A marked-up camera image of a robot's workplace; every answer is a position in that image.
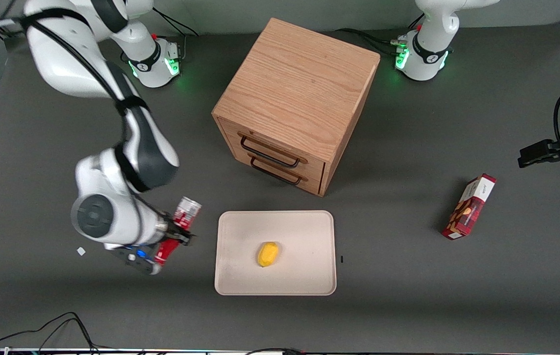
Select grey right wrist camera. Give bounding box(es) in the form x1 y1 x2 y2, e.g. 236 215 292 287
105 243 162 276

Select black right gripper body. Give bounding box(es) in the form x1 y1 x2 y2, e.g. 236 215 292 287
156 217 185 245

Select black metal drawer handle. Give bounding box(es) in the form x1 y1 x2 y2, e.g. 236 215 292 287
239 136 301 169
249 157 304 186

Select wooden drawer cabinet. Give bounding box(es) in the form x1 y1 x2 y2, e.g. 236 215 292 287
211 18 381 197

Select red coke bottle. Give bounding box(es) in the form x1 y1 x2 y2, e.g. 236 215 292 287
154 196 203 267

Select black left arm base cables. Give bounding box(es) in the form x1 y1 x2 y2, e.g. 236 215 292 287
334 14 426 58

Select black cable along right arm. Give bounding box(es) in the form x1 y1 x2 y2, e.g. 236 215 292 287
0 9 149 116

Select red cookie box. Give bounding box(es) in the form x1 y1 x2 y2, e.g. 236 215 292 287
441 173 497 241

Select black right arm base cables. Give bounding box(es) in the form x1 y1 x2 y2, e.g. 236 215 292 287
151 7 199 39

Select black floor cable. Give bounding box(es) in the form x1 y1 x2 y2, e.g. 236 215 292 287
0 312 100 355

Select black arm base cables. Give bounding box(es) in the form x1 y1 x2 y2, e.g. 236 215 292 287
151 7 199 39
334 14 426 58

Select yellow lemon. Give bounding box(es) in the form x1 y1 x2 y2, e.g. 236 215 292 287
257 241 280 268

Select beige plastic tray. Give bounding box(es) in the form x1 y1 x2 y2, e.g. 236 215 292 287
214 211 337 296

